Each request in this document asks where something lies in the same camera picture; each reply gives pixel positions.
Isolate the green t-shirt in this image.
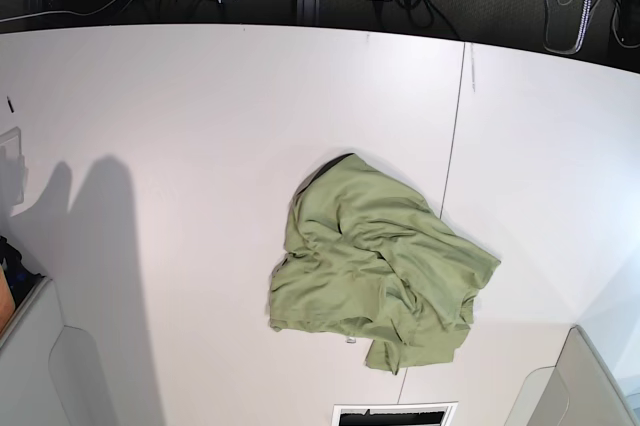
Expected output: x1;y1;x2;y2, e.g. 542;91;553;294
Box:
268;154;499;373

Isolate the grey chair left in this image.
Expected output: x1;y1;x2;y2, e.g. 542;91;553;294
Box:
1;279;117;425

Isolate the grey chair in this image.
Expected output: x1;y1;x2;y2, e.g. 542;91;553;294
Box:
506;326;639;426
1;279;117;425

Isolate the white floor vent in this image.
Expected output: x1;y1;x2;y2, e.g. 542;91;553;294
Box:
331;402;458;426

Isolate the grey chair right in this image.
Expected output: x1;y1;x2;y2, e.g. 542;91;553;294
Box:
506;326;639;426

